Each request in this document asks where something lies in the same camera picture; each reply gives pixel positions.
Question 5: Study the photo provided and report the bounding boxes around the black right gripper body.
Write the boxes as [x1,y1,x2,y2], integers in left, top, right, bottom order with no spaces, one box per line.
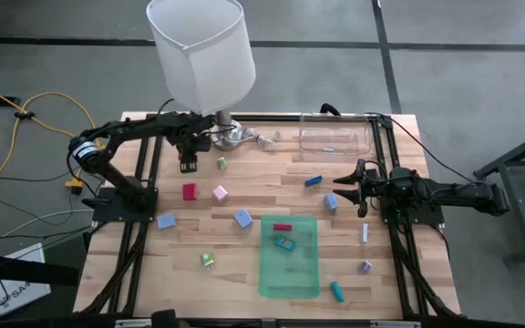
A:
[355,158,385,219]

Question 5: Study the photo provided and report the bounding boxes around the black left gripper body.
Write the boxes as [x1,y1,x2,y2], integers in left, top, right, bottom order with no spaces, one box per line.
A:
[174,133,213,158]

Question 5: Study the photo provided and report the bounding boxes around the red cube wall charger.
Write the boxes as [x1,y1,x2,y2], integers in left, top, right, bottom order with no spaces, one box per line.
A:
[181,182,199,202]

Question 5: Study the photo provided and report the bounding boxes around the teal mini stapler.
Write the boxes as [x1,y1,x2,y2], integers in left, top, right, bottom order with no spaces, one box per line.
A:
[329,281,346,303]
[274,234,297,252]

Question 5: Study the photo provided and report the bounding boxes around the clear plastic container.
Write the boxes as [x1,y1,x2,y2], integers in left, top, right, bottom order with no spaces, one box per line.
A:
[298,112,373,164]

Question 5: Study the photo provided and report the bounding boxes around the white shade silver table lamp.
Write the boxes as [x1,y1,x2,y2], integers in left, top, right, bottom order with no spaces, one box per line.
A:
[146,0,257,152]

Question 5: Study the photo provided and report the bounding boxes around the green translucent plastic tray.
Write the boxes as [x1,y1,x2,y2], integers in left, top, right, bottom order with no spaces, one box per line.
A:
[257,214,321,300]

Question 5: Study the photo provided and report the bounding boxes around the yellow power plug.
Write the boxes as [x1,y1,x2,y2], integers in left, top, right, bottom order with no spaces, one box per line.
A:
[65,178,85,196]

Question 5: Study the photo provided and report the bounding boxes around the black metal stand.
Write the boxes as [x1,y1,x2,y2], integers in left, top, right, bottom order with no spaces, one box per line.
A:
[473,124,525,266]

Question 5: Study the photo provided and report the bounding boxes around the black rounded object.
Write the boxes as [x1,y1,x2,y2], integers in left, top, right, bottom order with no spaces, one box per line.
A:
[150,309,180,328]

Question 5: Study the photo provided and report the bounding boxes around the black beam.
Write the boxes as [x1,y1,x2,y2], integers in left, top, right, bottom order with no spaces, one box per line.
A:
[0,250,81,288]

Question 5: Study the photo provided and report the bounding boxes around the white printed box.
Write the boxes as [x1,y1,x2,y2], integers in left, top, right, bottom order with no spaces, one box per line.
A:
[0,242,52,320]

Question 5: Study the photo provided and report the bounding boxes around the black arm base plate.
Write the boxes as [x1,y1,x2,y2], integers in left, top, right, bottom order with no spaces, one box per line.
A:
[379,189,446,227]
[92,187,159,223]

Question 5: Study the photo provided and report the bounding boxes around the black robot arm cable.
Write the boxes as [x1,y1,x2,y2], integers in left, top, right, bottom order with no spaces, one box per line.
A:
[365,111,476,186]

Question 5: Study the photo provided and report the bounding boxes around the clear lamp power cable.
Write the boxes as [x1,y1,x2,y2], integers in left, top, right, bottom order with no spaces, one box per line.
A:
[242,127,283,151]

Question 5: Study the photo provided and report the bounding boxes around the black aluminium table frame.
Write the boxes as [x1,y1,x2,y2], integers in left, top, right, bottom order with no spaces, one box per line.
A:
[74,111,462,328]

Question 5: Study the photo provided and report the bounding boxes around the white floor cable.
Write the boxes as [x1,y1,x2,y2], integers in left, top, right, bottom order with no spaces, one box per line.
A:
[0,208,96,253]

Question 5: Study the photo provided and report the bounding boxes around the silver metal bracket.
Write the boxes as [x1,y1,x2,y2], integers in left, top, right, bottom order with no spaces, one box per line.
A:
[114,318,168,328]
[369,320,423,328]

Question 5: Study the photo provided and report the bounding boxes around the yellow extension cord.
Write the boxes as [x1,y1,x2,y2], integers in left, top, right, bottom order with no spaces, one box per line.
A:
[0,77,98,209]

